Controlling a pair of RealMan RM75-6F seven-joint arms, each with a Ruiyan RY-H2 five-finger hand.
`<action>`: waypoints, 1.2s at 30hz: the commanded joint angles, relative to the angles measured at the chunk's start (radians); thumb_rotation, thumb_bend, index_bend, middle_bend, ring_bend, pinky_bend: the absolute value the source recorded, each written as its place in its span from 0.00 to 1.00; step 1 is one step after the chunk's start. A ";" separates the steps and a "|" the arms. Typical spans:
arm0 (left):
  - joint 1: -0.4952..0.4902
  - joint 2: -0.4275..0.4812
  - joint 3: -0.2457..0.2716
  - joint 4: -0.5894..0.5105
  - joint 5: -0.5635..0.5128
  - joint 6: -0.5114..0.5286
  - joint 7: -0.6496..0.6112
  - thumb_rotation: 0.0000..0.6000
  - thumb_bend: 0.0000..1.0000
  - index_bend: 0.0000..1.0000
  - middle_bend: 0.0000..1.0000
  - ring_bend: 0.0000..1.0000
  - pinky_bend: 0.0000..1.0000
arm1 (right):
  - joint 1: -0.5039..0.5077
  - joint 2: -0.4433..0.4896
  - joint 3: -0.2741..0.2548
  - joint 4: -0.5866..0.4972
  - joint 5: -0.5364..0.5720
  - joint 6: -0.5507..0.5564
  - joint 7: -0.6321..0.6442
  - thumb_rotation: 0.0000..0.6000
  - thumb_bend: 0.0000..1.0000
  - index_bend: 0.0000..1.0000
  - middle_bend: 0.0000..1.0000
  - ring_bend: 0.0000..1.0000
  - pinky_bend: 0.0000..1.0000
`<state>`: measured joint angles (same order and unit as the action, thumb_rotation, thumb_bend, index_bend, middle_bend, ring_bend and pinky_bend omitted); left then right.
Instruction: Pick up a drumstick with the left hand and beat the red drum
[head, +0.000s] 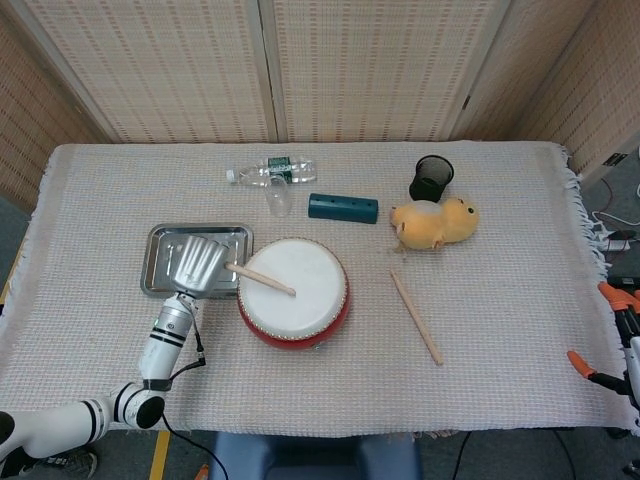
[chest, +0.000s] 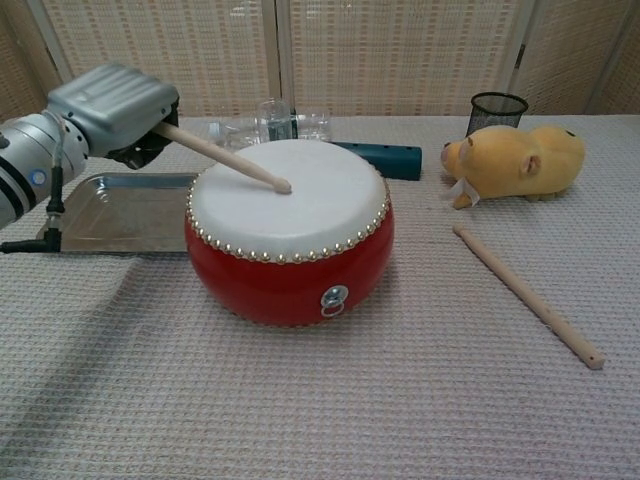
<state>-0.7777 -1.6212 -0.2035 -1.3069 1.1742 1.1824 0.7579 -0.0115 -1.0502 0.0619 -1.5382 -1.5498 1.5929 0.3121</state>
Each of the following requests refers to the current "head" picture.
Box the wooden drumstick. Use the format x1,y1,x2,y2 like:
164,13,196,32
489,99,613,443
389,269,445,367
224,262,297,297

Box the woven folding screen panel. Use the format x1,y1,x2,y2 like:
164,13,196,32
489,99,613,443
257,0,514,144
0,9,109,211
449,0,599,142
517,0,640,189
7,0,281,145

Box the silver metal tray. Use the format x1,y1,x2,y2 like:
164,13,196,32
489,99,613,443
139,222,255,300

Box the clear plastic cup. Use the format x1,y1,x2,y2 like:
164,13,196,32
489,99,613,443
263,174,294,219

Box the black mesh pen cup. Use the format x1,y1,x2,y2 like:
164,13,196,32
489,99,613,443
408,154,456,203

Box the yellow plush toy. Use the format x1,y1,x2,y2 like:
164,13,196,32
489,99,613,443
389,197,481,254

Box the clear plastic water bottle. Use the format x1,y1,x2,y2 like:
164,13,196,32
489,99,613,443
224,156,319,186

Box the red floor cable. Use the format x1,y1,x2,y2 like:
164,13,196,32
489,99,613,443
593,177,617,212

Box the beige woven tablecloth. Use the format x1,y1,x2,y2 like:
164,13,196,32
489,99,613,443
0,141,636,434

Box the white floor cable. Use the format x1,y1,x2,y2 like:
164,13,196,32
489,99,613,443
592,208,640,227

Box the red and white drum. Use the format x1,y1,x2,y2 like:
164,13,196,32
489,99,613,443
236,237,352,351

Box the teal block with holes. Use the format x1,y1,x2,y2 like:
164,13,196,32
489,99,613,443
307,192,380,227

